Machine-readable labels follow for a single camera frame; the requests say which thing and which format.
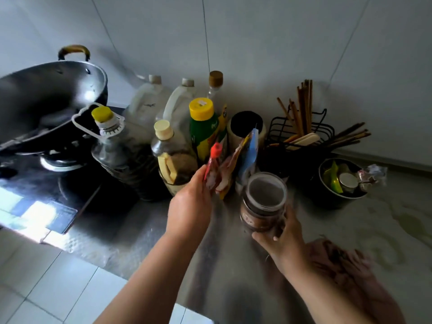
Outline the white plastic jug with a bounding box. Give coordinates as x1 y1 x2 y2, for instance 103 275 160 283
161 78 197 140
123 75 173 143

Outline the black gas stove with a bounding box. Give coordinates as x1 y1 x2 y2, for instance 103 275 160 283
0 105 140 235

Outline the pink cloth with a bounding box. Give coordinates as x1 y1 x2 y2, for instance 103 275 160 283
303 237 406 324

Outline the green bottle yellow cap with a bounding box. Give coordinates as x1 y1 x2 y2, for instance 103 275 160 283
189 98 221 163

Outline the bundle of dark chopsticks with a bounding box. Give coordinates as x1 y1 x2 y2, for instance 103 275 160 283
322 122 372 149

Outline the clear plastic jar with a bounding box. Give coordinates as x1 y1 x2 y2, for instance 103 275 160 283
240 172 288 236

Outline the clear bottle brown cap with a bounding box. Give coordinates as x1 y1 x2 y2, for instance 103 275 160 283
206 71 224 102

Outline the person's right forearm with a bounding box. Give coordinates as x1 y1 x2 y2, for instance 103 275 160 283
283 259 376 324

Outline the person's left hand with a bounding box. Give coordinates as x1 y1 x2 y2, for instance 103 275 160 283
165 164 214 242

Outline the person's right hand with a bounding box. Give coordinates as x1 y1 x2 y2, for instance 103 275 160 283
251 206 310 278

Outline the person's left forearm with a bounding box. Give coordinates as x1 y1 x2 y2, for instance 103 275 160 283
94 229 204 324

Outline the orange seasoning packet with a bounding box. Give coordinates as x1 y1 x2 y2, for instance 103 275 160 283
215 133 252 200

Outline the black wok with handle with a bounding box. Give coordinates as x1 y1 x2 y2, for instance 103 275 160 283
0 45 109 154

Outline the blue seasoning packet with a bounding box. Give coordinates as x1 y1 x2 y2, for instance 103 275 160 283
236 128 259 187

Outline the red capped sauce pouch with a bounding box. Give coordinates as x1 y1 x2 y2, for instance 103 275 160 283
204 142 223 192

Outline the clear bottle cream cap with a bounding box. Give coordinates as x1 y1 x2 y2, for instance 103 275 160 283
151 119 199 197

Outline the clear plastic bag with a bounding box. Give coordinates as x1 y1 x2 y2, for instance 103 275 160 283
357 164 388 193

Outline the green plastic item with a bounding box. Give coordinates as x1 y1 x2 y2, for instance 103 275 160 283
322 160 344 195

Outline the black wire utensil rack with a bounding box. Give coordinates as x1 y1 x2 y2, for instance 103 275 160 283
260 108 335 181

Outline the cream utensil handle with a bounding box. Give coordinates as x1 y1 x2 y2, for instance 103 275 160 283
286 133 321 151

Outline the bundle of brown wooden chopsticks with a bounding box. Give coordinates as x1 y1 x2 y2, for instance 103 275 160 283
276 79 314 138

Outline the yellow seasoning packet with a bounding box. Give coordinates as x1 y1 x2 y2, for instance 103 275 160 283
217 104 229 149

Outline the black bowl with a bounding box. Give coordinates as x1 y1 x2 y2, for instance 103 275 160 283
309 157 369 209

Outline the white canister dark lid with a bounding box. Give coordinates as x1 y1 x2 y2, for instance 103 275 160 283
227 111 267 156

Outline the dark oil bottle yellow cap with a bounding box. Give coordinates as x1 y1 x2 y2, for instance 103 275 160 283
72 102 170 202

